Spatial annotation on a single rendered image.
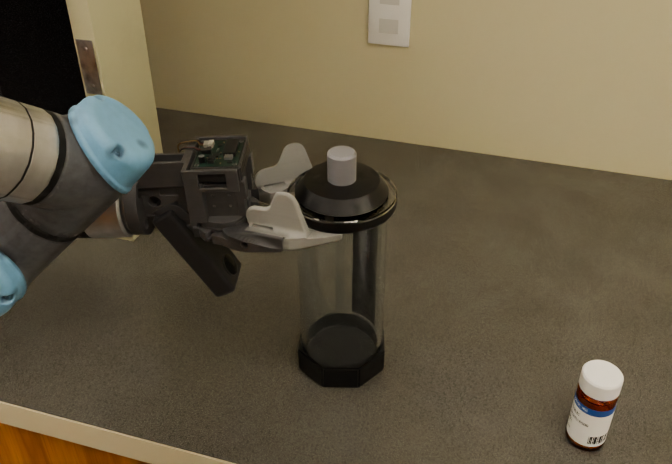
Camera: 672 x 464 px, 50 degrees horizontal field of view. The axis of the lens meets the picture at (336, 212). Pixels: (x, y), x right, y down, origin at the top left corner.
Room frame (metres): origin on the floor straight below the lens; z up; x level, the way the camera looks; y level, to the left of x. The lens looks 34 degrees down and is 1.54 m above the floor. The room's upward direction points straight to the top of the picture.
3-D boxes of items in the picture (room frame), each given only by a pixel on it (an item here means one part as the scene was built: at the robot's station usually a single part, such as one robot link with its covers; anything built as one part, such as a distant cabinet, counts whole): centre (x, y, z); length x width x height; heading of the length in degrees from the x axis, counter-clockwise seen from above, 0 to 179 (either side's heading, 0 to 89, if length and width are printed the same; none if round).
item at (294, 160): (0.65, 0.04, 1.16); 0.09 x 0.03 x 0.06; 112
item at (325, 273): (0.60, -0.01, 1.06); 0.11 x 0.11 x 0.21
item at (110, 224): (0.61, 0.22, 1.15); 0.08 x 0.05 x 0.08; 178
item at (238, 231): (0.57, 0.09, 1.14); 0.09 x 0.05 x 0.02; 64
